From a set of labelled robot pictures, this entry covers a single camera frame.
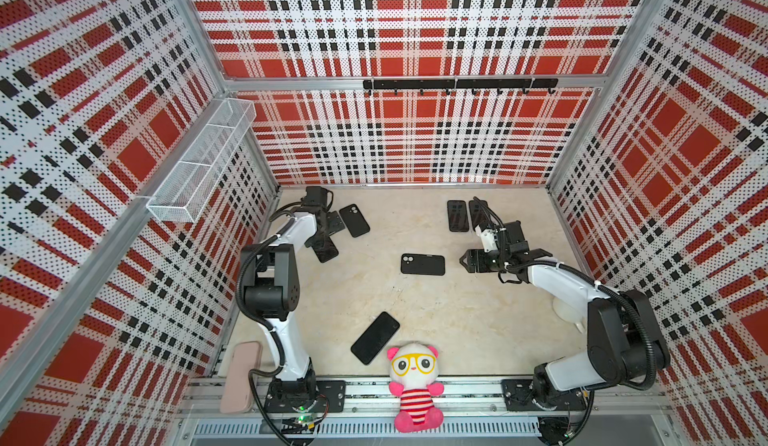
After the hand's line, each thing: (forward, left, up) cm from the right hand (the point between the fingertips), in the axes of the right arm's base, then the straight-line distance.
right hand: (473, 261), depth 90 cm
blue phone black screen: (-20, +30, -8) cm, 37 cm away
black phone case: (+26, 0, -10) cm, 28 cm away
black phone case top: (+24, +40, -9) cm, 48 cm away
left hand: (+12, +46, -1) cm, 48 cm away
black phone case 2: (+4, +15, -9) cm, 18 cm away
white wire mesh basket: (+19, +89, +13) cm, 92 cm away
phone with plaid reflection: (+12, +50, -11) cm, 52 cm away
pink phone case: (-35, +63, -6) cm, 72 cm away
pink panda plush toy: (-29, +19, 0) cm, 35 cm away
